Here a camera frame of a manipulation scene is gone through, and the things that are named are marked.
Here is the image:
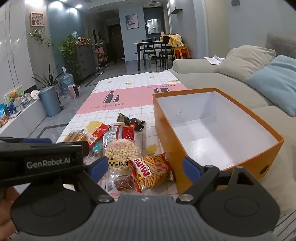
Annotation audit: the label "wall painting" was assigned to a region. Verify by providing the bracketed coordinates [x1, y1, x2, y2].
[125, 14, 139, 29]

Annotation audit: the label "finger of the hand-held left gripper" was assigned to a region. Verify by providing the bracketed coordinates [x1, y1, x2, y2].
[0, 137, 53, 145]
[69, 140, 90, 158]

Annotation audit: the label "dark dining table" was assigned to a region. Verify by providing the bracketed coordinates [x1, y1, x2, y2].
[134, 40, 174, 71]

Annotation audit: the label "red orange figure packet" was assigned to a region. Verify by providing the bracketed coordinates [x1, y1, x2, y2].
[87, 123, 110, 151]

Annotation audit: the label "light blue pillow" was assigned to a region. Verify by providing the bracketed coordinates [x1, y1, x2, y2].
[246, 55, 296, 116]

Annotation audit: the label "stuffed toys on cabinet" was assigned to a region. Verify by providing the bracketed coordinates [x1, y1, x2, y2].
[76, 37, 92, 46]

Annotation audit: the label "beige sofa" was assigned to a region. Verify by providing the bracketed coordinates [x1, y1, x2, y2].
[166, 31, 296, 218]

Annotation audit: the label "grey blue trash bin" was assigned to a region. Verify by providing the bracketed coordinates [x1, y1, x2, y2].
[38, 86, 62, 117]

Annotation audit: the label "long leaf potted plant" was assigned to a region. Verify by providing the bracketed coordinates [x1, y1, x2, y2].
[31, 64, 60, 89]

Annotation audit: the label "round rice cake packet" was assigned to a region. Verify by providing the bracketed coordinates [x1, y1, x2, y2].
[103, 138, 141, 173]

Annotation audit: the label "dark green snack packet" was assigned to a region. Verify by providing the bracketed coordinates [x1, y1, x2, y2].
[117, 113, 146, 132]

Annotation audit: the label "pink space heater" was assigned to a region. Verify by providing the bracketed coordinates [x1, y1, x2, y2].
[68, 84, 80, 98]

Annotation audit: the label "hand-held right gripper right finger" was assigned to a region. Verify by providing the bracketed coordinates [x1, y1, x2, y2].
[176, 156, 255, 205]

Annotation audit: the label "fried stick snack packet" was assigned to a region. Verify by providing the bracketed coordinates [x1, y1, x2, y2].
[127, 152, 176, 193]

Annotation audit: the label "person's left hand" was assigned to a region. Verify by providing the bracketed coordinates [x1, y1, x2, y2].
[0, 186, 21, 241]

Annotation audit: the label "tall leafy plant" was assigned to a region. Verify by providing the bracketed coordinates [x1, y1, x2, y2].
[59, 35, 82, 75]

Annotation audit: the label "brown dried fruit packet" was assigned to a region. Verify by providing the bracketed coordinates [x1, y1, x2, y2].
[102, 173, 138, 200]

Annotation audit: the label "blue water jug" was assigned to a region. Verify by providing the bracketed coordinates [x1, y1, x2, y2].
[57, 72, 74, 94]

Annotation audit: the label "red white label packet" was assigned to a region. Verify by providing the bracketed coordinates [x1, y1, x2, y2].
[103, 124, 136, 149]

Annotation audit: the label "beige pillow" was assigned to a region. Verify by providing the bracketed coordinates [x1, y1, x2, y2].
[216, 45, 277, 82]

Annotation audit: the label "white paper sheets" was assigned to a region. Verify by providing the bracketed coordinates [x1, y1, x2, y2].
[204, 55, 226, 65]

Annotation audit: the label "orange stacked stools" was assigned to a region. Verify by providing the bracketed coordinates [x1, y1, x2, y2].
[173, 45, 190, 59]

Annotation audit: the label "orange cardboard box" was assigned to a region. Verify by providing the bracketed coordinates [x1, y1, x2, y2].
[152, 88, 284, 194]

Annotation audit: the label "bear picture card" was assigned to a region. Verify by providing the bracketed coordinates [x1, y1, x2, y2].
[4, 86, 23, 108]

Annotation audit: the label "clear bread cake packet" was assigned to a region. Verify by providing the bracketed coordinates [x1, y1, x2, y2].
[63, 130, 89, 143]

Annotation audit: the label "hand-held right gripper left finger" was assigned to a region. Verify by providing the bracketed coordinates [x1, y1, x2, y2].
[61, 156, 115, 204]

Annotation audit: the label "yellow cloth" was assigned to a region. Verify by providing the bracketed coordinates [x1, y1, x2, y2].
[168, 34, 185, 47]

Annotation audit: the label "wooden picture frame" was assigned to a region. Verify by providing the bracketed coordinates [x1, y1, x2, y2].
[30, 12, 45, 27]

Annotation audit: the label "grey drawer cabinet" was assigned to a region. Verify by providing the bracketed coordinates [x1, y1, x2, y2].
[75, 44, 96, 80]

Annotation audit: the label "pink white printed tablecloth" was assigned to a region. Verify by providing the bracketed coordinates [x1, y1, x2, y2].
[55, 70, 192, 202]

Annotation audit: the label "hanging wall plant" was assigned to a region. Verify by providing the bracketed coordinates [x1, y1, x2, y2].
[29, 29, 53, 47]

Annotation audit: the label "grey striped rug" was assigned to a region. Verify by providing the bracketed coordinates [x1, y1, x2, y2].
[276, 212, 296, 241]

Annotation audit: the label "dark dining chair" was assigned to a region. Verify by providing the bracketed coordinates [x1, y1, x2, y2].
[142, 39, 158, 66]
[159, 36, 175, 70]

